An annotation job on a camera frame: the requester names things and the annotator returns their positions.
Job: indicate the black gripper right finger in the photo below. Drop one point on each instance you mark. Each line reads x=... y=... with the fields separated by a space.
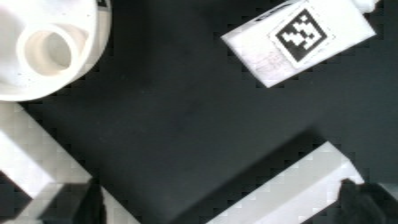
x=369 y=203

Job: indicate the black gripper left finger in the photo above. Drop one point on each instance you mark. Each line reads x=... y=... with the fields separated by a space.
x=77 y=206

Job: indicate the white stool leg with tag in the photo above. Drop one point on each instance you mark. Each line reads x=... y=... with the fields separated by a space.
x=298 y=35

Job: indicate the white round stool seat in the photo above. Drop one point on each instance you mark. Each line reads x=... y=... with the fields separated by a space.
x=54 y=36

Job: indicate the white right fence rail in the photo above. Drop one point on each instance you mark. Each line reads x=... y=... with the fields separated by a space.
x=299 y=193

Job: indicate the white fence rail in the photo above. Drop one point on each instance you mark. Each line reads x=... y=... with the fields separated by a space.
x=42 y=168
x=299 y=193

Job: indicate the white front fence rail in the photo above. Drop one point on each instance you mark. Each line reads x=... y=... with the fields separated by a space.
x=42 y=168

